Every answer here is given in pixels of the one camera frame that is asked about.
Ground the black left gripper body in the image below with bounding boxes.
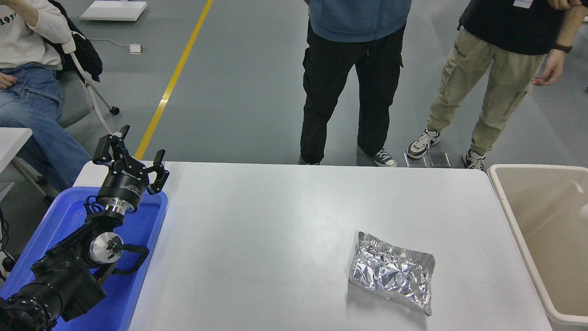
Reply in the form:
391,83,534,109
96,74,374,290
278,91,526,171
96,162,149,207

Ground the person's left hand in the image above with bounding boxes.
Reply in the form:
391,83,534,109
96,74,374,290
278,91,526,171
531,49,566,87

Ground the grey office chair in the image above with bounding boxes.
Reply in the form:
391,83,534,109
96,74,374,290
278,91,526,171
44,32,120,129

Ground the blue plastic tray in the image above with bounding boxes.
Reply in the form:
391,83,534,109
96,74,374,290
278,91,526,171
0,185,168,331

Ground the black jacket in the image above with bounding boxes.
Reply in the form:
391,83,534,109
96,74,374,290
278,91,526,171
44,0,102,82

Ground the small white table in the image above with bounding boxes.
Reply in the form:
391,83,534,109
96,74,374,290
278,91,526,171
0,127,53,203

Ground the seated person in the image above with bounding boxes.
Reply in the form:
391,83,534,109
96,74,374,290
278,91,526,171
0,0,92,193

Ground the white flat board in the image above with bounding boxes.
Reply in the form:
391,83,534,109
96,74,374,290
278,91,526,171
80,0,148,22

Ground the person in black trousers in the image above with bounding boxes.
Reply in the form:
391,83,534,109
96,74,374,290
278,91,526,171
298,0,413,168

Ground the crumpled silver foil bag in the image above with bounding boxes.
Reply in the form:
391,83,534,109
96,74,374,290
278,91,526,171
348,231,436,317

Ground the person in tan trousers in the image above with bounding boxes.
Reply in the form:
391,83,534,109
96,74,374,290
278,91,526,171
406,0,588,171

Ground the large pale bin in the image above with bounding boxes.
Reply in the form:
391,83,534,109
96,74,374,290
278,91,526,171
487,164,588,328

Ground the white adapter cable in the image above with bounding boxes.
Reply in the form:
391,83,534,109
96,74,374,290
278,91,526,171
87,38,131,48

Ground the black cable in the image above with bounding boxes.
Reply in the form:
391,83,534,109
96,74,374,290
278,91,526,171
0,209,17,281

